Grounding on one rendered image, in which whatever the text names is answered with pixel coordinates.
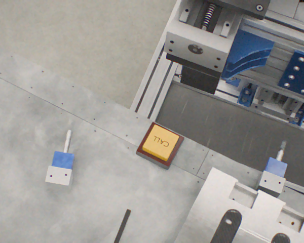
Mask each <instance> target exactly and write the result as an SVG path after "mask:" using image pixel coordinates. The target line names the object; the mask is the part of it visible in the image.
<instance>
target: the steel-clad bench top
mask: <svg viewBox="0 0 304 243"><path fill-rule="evenodd" d="M152 122H154V121H152V120H150V119H148V118H147V117H145V116H142V115H140V114H138V113H136V112H133V111H131V110H129V109H127V108H126V107H123V106H121V105H119V104H117V103H115V102H113V101H111V100H109V99H107V98H106V97H103V96H101V95H99V94H97V93H94V92H92V91H90V90H88V89H86V88H85V87H83V86H81V85H79V84H77V83H75V82H72V81H70V80H68V79H66V78H64V77H62V76H59V75H58V74H56V73H54V72H52V71H50V70H48V69H46V68H44V67H42V66H40V65H37V64H35V63H33V62H31V61H29V60H27V59H26V58H24V57H22V56H20V55H18V54H15V53H13V52H11V51H9V50H7V49H5V48H3V47H0V243H114V241H115V238H116V236H117V232H118V230H119V227H120V225H121V222H122V221H123V218H124V216H125V213H126V210H127V209H129V210H131V213H130V215H129V218H128V221H127V224H126V226H125V229H124V231H123V234H122V237H121V238H120V241H119V243H175V241H176V239H177V237H178V235H179V232H180V230H181V228H182V226H183V225H184V223H185V221H186V219H187V217H188V215H189V213H190V211H191V208H192V207H193V205H194V203H195V201H196V199H197V197H198V195H199V193H200V191H201V190H202V187H203V185H204V183H205V181H206V179H207V177H208V175H209V173H210V171H211V170H212V168H216V169H218V170H220V171H222V172H224V173H226V174H228V175H230V176H232V177H235V178H237V179H239V180H238V182H239V183H241V184H243V185H245V186H247V187H249V188H251V189H253V190H255V188H256V185H257V181H258V179H259V178H260V176H261V174H260V173H257V172H255V171H253V170H252V169H250V168H248V167H246V166H244V165H242V164H240V163H237V162H235V161H233V160H231V159H229V158H228V157H226V156H224V155H222V154H219V153H217V152H215V151H213V150H211V149H209V148H207V147H205V146H203V145H201V144H199V143H197V142H195V141H193V140H191V139H188V138H186V137H185V136H184V141H183V143H182V145H181V147H180V148H179V150H178V152H177V154H176V157H175V158H174V160H173V162H172V164H171V165H170V167H169V169H168V170H167V169H164V168H162V167H160V166H159V165H157V164H155V163H153V162H150V161H148V160H146V159H144V158H142V157H140V156H139V155H137V154H136V150H137V148H138V147H139V144H140V142H141V141H142V139H143V138H144V136H145V134H146V132H147V130H148V128H149V126H150V124H151V123H152ZM155 123H156V122H155ZM157 124H158V123H157ZM159 125H160V124H159ZM161 126H163V125H161ZM163 127H165V126H163ZM165 128H166V127H165ZM166 129H168V128H166ZM68 130H71V131H72V136H71V141H70V146H69V151H68V153H72V154H74V156H75V160H74V165H73V167H72V169H73V170H72V174H73V182H72V186H71V189H70V193H67V192H61V191H57V190H52V189H48V188H47V186H46V183H45V179H46V175H47V170H48V166H52V161H53V157H54V152H55V151H60V152H63V149H64V144H65V139H66V134H67V131H68ZM168 130H170V129H168ZM170 131H173V130H170ZM173 132H175V131H173ZM175 133H177V132H175ZM177 134H179V133H177ZM179 135H181V134H179ZM182 136H183V135H182ZM203 161H204V162H203ZM202 163H203V164H202ZM201 165H202V166H201ZM277 199H279V200H281V201H283V202H285V203H286V204H285V205H286V206H288V207H290V208H292V209H294V210H296V211H298V212H299V213H301V214H303V215H304V195H303V194H300V193H298V192H296V191H294V190H292V189H290V188H288V187H286V186H283V189H282V192H281V194H280V195H279V197H278V198H277Z"/></svg>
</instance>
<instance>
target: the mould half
mask: <svg viewBox="0 0 304 243"><path fill-rule="evenodd" d="M238 180H239V179H237V178H235V177H232V176H230V175H228V174H226V173H224V172H222V171H220V170H218V169H216V168H212V170H211V171H210V173H209V175H208V177H207V179H206V181H205V183H204V185H203V187H202V190H201V191H200V193H199V195H198V197H197V199H196V201H195V203H194V205H193V207H192V208H191V211H190V213H189V215H188V217H187V219H186V221H185V223H184V225H183V226H182V228H181V230H180V232H179V235H178V237H177V239H176V241H175V243H210V242H211V240H212V237H213V235H214V233H215V231H216V230H217V228H218V225H219V223H220V221H221V219H222V217H223V215H224V214H225V213H226V211H227V210H229V209H235V210H238V211H239V212H240V213H241V215H242V223H241V225H240V226H239V229H238V231H237V233H236V235H235V237H234V239H233V242H232V243H270V242H271V241H272V238H273V237H274V236H275V234H277V233H285V234H286V235H288V236H289V239H290V243H304V224H303V227H302V229H301V231H300V233H299V232H297V231H294V230H292V229H290V228H288V227H286V226H284V225H282V224H280V223H278V222H277V221H276V219H277V217H278V216H279V214H280V212H281V209H282V206H283V205H285V204H286V203H285V202H283V201H281V200H279V199H277V198H275V197H272V196H270V195H269V194H267V193H265V192H263V191H261V190H258V192H259V194H258V196H257V199H256V201H255V203H254V206H253V208H252V209H250V208H248V207H246V206H244V205H242V204H240V203H239V202H237V201H234V200H232V199H230V198H229V195H230V193H231V191H232V188H233V186H234V185H235V183H236V182H238Z"/></svg>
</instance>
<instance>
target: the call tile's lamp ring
mask: <svg viewBox="0 0 304 243"><path fill-rule="evenodd" d="M154 125H157V126H159V127H161V128H163V129H165V130H167V131H169V132H171V133H173V134H176V135H178V136H179V141H178V143H177V145H176V147H175V149H174V151H173V153H172V155H171V157H170V158H169V160H168V162H165V161H163V160H160V159H158V158H156V157H154V156H153V155H151V154H149V153H147V152H145V151H142V150H141V148H142V146H143V145H144V143H145V141H146V140H147V138H148V135H149V134H150V132H151V130H152V129H153V127H154ZM183 139H184V137H183V136H181V135H179V134H177V133H175V132H173V131H170V130H168V129H166V128H165V127H163V126H161V125H158V124H156V123H154V122H153V123H152V124H151V125H150V127H149V129H148V131H147V133H146V134H145V136H144V139H143V140H142V141H141V143H140V145H139V147H138V149H137V151H138V152H140V153H142V154H144V155H146V156H147V157H149V158H151V159H154V160H156V161H158V162H160V163H162V164H164V165H166V166H167V167H169V164H170V163H171V162H172V160H173V158H174V156H175V154H176V152H177V150H178V148H179V146H180V144H181V143H182V141H183Z"/></svg>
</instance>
